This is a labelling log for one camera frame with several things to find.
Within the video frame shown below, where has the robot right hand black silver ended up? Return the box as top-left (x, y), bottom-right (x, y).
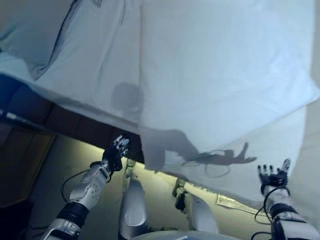
top-left (257, 158), bottom-right (292, 187)

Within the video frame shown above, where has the grey robot torso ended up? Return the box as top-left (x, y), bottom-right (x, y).
top-left (129, 229), bottom-right (251, 240)

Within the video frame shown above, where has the robot left hand black silver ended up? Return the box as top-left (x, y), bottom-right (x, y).
top-left (102, 134), bottom-right (131, 172)

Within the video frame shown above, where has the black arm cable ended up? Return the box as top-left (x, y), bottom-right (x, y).
top-left (254, 184), bottom-right (289, 224)
top-left (61, 168), bottom-right (111, 204)

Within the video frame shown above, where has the silver robot right leg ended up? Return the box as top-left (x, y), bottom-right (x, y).
top-left (172, 178), bottom-right (221, 235)

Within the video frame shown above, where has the white fitted sheet mattress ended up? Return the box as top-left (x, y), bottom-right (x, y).
top-left (0, 0), bottom-right (145, 126)

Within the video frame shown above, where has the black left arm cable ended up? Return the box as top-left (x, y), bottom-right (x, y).
top-left (61, 168), bottom-right (111, 204)

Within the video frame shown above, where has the cream textured fringed bedspread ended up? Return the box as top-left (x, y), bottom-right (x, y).
top-left (143, 0), bottom-right (320, 209)

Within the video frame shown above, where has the large beige pillow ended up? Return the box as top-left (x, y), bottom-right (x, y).
top-left (0, 0), bottom-right (76, 81)

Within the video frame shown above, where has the silver robot leg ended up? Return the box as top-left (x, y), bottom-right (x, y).
top-left (172, 178), bottom-right (221, 235)
top-left (119, 159), bottom-right (149, 238)

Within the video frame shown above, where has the glass top wooden nightstand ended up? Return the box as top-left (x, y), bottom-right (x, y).
top-left (0, 109), bottom-right (56, 208)

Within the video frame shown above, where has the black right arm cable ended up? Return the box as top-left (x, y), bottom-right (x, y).
top-left (254, 184), bottom-right (289, 224)

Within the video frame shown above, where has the silver robot left leg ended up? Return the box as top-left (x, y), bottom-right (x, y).
top-left (119, 159), bottom-right (149, 238)

